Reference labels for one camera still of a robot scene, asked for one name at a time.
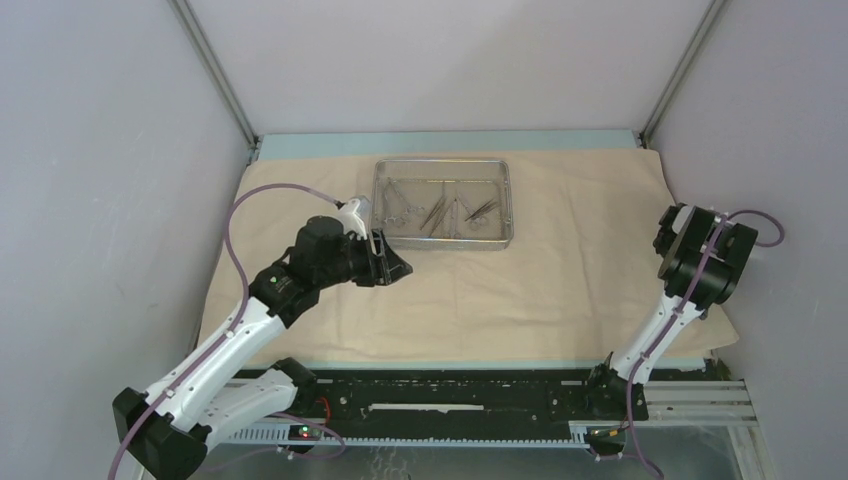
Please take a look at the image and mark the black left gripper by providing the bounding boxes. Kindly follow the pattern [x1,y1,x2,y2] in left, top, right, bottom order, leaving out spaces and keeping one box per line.
[316,227,412,289]

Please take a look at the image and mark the beige cloth wrap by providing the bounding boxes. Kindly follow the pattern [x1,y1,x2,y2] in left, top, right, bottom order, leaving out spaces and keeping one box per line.
[198,148,737,366]

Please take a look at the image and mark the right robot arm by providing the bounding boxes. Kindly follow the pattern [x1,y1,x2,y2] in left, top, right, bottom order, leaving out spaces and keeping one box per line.
[609,203,759,386]

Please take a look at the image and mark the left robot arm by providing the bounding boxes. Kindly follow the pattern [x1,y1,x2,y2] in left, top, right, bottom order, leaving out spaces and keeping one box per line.
[113,196,412,479]

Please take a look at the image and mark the metal surgical instrument tray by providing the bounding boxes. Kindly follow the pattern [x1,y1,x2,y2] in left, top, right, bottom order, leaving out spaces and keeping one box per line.
[372,158,514,251]

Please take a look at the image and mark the metal surgical forceps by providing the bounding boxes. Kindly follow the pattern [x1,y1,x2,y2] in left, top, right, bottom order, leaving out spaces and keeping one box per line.
[415,194,451,237]

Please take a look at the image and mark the metal surgical scissors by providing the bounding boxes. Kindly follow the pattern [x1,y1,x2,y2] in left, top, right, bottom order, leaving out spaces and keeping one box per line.
[457,195,499,230]

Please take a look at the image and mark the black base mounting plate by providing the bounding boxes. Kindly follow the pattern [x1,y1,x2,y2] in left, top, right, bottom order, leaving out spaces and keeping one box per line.
[311,364,648,421]

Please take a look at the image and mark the aluminium frame rail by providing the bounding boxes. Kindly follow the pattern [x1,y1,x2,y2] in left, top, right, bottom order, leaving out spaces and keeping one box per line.
[229,375,756,448]

